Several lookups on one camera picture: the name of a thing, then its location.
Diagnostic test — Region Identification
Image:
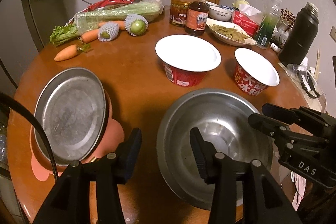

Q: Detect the deep steel bowl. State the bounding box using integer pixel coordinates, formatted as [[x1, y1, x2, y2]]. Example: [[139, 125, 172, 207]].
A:
[[156, 89, 273, 210]]

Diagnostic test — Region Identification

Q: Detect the steel plate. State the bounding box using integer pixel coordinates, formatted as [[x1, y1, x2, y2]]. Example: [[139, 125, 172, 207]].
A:
[[34, 67, 106, 166]]

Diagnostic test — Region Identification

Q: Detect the clear plastic bag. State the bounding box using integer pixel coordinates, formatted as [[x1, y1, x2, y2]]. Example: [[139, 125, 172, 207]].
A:
[[285, 57, 321, 99]]

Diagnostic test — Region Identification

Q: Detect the small red paper bowl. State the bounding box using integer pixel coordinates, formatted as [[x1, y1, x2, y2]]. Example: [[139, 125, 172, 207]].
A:
[[234, 48, 280, 96]]

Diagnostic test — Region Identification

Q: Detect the black thermos flask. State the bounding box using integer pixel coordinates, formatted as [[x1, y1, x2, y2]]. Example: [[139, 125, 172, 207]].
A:
[[278, 2, 319, 67]]

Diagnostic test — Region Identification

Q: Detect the white medicine bottle lying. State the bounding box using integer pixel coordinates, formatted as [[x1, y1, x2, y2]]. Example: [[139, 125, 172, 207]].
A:
[[270, 43, 281, 53]]

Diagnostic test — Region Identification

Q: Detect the pink plastic plate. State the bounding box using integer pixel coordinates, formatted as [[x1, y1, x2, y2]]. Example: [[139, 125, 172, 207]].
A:
[[29, 91, 125, 181]]

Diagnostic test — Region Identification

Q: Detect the white dish of vegetables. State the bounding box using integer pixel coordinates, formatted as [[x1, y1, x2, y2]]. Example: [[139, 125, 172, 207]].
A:
[[207, 19, 257, 47]]

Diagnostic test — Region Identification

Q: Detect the green liquid plastic bottle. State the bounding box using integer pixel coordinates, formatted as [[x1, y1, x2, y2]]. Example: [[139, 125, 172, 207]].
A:
[[254, 0, 281, 48]]

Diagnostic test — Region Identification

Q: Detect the large red paper bowl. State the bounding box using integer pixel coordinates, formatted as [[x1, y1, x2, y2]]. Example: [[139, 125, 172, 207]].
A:
[[155, 34, 222, 87]]

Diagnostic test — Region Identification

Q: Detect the red tissue box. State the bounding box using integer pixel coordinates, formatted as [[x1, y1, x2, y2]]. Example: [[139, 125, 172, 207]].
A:
[[231, 4, 263, 37]]

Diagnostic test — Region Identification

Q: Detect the white ceramic bowl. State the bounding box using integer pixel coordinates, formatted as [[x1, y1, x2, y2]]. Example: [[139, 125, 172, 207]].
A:
[[209, 6, 233, 22]]

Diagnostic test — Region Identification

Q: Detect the dark sauce bottle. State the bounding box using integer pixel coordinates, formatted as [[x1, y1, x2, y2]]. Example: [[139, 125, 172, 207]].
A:
[[185, 0, 209, 36]]

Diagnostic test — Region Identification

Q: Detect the glass jar gold lid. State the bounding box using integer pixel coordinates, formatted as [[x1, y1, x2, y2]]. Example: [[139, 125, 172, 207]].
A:
[[170, 0, 193, 27]]

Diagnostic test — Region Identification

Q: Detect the front carrot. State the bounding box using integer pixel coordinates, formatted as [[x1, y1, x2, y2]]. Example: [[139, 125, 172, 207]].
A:
[[54, 44, 91, 62]]

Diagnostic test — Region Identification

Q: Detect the carrot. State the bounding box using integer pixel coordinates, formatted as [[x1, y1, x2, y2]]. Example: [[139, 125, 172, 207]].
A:
[[80, 29, 99, 44], [98, 20, 126, 31], [54, 44, 91, 62]]

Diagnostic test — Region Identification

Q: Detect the right netted green fruit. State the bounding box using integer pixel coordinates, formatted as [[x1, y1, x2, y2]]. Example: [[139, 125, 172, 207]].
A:
[[125, 14, 148, 36]]

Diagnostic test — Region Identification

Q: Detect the netted green fruit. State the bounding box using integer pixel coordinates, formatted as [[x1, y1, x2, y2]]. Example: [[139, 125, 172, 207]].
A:
[[98, 23, 120, 42], [125, 14, 148, 36]]

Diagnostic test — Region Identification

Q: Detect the middle carrot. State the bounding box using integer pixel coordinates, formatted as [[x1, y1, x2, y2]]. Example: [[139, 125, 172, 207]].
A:
[[80, 29, 99, 44]]

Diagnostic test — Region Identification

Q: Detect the rear carrot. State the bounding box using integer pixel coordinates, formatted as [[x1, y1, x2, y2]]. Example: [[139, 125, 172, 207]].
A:
[[98, 20, 126, 31]]

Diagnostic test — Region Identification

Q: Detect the left netted green fruit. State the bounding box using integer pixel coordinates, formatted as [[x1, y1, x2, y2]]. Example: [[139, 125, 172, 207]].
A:
[[98, 23, 120, 42]]

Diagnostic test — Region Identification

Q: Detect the bagged celery bunch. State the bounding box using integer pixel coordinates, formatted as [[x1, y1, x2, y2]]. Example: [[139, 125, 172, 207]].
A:
[[50, 0, 164, 47]]

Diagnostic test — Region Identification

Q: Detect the red snack bag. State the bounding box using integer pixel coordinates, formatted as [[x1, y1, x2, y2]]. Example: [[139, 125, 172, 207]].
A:
[[86, 0, 134, 11]]

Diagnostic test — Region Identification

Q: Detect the black cable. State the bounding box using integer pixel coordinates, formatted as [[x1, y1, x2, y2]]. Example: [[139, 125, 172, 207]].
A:
[[0, 92, 60, 183]]

